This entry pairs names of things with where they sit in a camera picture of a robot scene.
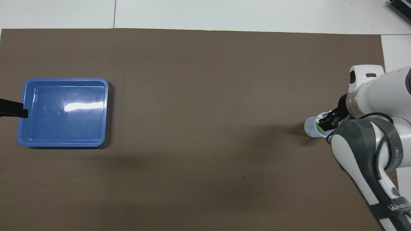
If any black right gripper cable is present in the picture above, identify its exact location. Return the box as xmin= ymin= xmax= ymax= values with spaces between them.
xmin=326 ymin=112 xmax=406 ymax=174

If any dark ribbed device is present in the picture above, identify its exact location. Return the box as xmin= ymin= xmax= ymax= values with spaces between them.
xmin=388 ymin=0 xmax=411 ymax=20

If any translucent plastic cup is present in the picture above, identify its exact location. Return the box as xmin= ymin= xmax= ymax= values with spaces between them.
xmin=304 ymin=111 xmax=333 ymax=138

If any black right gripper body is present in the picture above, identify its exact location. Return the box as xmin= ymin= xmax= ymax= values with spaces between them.
xmin=337 ymin=94 xmax=352 ymax=118

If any blue plastic tray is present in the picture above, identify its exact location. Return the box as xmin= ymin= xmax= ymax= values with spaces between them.
xmin=17 ymin=78 xmax=109 ymax=147

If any brown table mat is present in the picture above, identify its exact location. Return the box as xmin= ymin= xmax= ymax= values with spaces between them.
xmin=0 ymin=28 xmax=404 ymax=231

